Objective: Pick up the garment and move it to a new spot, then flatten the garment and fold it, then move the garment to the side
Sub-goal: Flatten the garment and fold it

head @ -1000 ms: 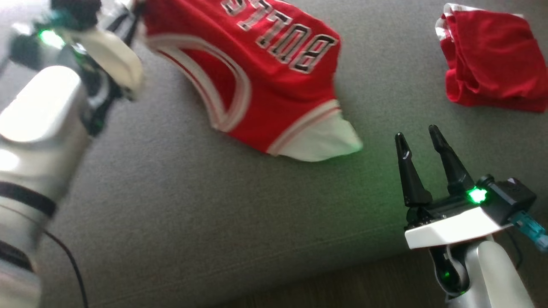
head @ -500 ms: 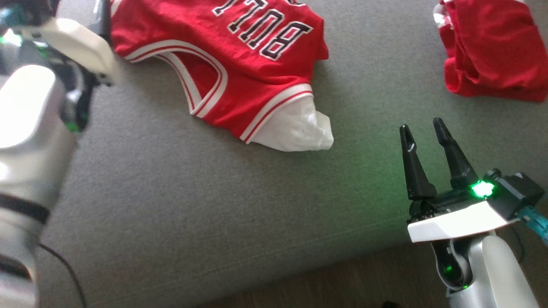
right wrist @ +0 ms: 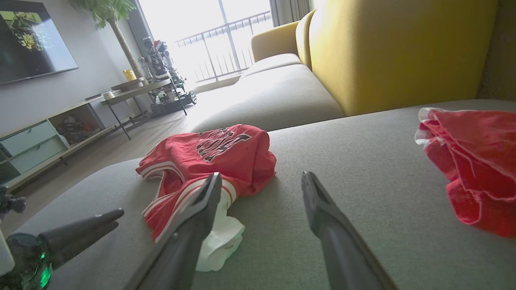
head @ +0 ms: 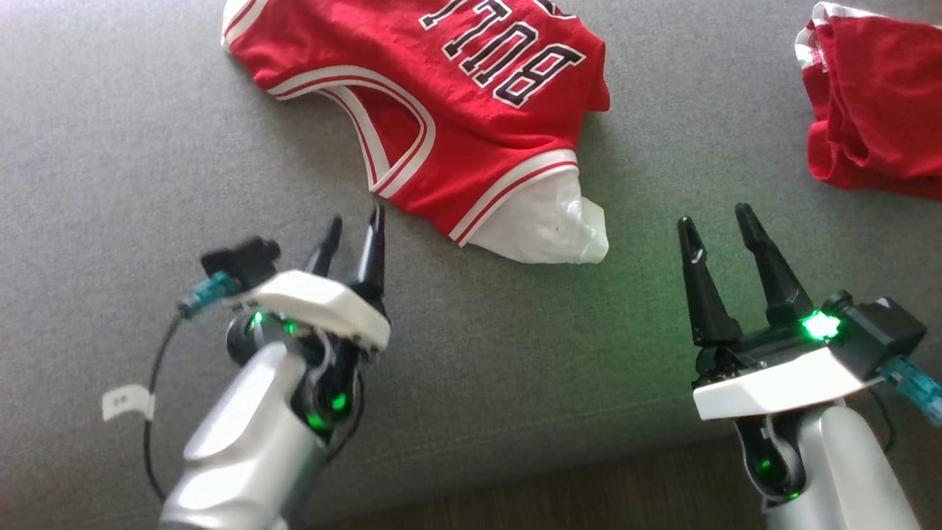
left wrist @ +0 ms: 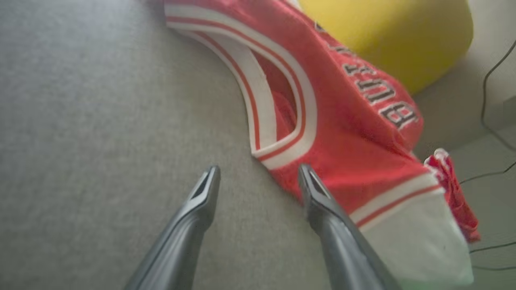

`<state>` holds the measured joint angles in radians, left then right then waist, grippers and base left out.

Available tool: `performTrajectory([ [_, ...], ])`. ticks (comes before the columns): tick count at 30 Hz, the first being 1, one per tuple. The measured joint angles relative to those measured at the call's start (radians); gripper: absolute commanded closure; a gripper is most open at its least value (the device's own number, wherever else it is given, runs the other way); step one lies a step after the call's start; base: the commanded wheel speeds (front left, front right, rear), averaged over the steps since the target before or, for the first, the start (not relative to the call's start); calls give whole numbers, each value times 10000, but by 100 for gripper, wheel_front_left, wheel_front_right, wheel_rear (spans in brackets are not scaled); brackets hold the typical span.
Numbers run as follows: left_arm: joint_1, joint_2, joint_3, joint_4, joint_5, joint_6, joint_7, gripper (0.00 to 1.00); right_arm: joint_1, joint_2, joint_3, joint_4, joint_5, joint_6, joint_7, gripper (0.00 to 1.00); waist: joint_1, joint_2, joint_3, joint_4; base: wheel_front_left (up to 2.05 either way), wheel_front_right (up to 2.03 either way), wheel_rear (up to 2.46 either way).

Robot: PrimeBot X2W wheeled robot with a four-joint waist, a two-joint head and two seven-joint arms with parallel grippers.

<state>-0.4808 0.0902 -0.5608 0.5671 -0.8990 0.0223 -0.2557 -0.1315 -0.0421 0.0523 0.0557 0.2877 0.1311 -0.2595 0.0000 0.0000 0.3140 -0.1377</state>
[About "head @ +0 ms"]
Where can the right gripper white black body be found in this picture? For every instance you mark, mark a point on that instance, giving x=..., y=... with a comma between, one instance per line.
x=780, y=375

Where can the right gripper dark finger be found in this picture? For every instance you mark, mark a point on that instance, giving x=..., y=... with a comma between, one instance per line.
x=773, y=272
x=703, y=287

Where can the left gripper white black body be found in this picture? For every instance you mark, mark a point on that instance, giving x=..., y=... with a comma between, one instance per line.
x=324, y=305

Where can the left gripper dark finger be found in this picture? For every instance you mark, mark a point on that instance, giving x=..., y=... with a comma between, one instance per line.
x=370, y=258
x=325, y=250

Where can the red white basketball jersey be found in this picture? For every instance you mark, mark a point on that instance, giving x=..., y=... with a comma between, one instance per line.
x=471, y=132

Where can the red shorts with white trim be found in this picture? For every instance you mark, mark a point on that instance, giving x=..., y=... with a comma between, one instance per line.
x=876, y=103

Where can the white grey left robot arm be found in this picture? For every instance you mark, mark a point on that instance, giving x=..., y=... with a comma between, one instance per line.
x=250, y=442

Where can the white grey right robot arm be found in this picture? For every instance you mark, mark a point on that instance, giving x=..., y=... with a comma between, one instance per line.
x=831, y=471

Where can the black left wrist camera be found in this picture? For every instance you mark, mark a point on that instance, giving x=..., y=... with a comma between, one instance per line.
x=243, y=261

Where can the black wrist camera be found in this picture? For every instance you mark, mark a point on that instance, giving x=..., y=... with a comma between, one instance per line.
x=243, y=261
x=876, y=331

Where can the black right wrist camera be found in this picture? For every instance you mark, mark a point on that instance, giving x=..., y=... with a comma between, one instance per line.
x=876, y=331

